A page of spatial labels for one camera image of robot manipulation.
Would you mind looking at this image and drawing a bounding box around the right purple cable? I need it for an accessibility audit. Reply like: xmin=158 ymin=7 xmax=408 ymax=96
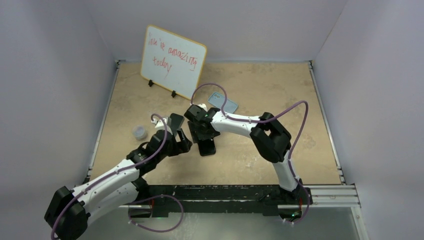
xmin=190 ymin=82 xmax=310 ymax=226

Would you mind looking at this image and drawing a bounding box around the white board with orange frame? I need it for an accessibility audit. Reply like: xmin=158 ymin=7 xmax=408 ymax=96
xmin=140 ymin=25 xmax=208 ymax=100

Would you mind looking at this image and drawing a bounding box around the purple cable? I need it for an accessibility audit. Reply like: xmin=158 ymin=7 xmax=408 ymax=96
xmin=49 ymin=113 xmax=185 ymax=240
xmin=190 ymin=82 xmax=310 ymax=226

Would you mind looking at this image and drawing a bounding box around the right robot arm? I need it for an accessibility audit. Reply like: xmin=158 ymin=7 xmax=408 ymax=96
xmin=184 ymin=104 xmax=301 ymax=204

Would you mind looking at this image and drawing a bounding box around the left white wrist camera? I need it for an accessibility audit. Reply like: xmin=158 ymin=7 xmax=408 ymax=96
xmin=151 ymin=116 xmax=173 ymax=135

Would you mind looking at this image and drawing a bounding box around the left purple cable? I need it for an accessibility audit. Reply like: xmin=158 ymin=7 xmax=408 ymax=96
xmin=49 ymin=113 xmax=185 ymax=240

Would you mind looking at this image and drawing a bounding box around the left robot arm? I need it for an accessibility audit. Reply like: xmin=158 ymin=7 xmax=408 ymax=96
xmin=44 ymin=128 xmax=193 ymax=240

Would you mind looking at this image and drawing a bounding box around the bare black phone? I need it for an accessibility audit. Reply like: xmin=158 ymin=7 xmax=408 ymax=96
xmin=168 ymin=113 xmax=185 ymax=136

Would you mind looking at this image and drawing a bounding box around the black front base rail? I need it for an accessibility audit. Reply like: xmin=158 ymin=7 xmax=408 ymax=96
xmin=133 ymin=184 xmax=307 ymax=219

